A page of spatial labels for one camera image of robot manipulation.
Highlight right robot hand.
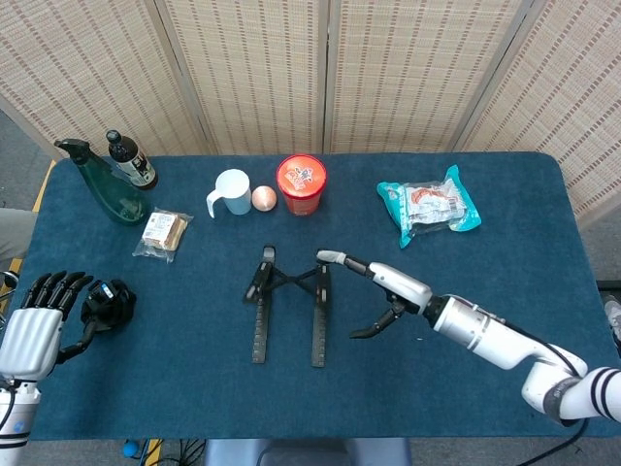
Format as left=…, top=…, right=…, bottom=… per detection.
left=315, top=249, right=434, bottom=340

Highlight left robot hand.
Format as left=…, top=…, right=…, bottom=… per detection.
left=0, top=270, right=98, bottom=380

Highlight black folding stand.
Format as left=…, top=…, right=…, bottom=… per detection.
left=242, top=246, right=333, bottom=369

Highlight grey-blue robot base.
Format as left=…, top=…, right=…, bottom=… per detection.
left=202, top=438, right=413, bottom=466

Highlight teal snack package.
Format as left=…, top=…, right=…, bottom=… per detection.
left=376, top=164, right=483, bottom=250

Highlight person's grey trouser leg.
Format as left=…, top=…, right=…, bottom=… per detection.
left=0, top=207, right=38, bottom=271

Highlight orange instant noodle cup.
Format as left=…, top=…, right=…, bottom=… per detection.
left=276, top=153, right=329, bottom=216

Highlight pink ball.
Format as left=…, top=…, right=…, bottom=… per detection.
left=250, top=184, right=278, bottom=213

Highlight green spray bottle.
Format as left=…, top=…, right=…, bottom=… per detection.
left=53, top=138, right=149, bottom=226

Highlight wrapped sandwich cake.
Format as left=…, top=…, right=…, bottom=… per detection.
left=132, top=207, right=194, bottom=264

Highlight blue table cloth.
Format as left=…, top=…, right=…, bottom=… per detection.
left=0, top=151, right=621, bottom=442

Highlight dark tea bottle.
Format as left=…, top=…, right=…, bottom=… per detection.
left=105, top=129, right=160, bottom=191

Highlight white shoe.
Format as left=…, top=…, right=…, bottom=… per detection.
left=604, top=299, right=621, bottom=341

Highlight woven bamboo folding screen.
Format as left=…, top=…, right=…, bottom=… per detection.
left=0, top=0, right=621, bottom=229

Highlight black strap bundle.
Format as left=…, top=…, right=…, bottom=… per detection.
left=80, top=278, right=138, bottom=336

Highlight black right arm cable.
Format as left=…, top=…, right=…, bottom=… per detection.
left=504, top=324, right=591, bottom=457

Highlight black floor cables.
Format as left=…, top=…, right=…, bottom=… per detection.
left=164, top=439, right=208, bottom=466

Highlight white handled mug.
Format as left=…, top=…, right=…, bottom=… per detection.
left=205, top=168, right=253, bottom=220

